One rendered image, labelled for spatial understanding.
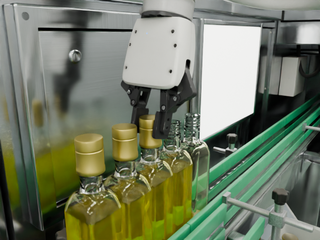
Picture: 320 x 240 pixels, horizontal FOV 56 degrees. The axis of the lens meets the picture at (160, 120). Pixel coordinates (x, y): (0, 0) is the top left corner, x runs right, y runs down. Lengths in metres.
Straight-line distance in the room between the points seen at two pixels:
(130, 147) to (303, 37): 1.10
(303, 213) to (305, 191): 0.11
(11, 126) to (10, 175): 0.08
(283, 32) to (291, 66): 0.20
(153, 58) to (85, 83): 0.14
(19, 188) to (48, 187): 0.04
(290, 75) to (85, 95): 1.17
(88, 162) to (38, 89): 0.15
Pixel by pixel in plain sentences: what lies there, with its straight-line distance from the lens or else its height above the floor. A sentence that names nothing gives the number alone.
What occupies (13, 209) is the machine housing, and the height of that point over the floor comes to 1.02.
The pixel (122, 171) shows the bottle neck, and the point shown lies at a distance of 0.42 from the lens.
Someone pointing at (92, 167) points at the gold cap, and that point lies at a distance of 0.37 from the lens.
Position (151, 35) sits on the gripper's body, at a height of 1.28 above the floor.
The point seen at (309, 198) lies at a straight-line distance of 1.54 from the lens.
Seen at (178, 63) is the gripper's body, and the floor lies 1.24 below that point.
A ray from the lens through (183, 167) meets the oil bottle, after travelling 0.51.
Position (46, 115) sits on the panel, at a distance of 0.48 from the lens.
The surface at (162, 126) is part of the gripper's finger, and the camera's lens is 0.43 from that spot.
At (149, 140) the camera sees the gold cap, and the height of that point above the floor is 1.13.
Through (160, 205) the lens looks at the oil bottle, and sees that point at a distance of 0.48.
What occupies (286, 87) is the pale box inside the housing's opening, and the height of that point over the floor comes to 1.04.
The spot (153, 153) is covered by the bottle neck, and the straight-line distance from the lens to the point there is 0.46.
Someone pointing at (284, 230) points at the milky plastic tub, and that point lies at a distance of 0.84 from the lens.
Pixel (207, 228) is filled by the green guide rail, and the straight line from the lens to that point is 0.57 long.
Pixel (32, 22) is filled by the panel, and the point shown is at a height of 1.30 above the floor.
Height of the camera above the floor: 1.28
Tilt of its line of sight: 16 degrees down
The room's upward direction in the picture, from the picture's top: straight up
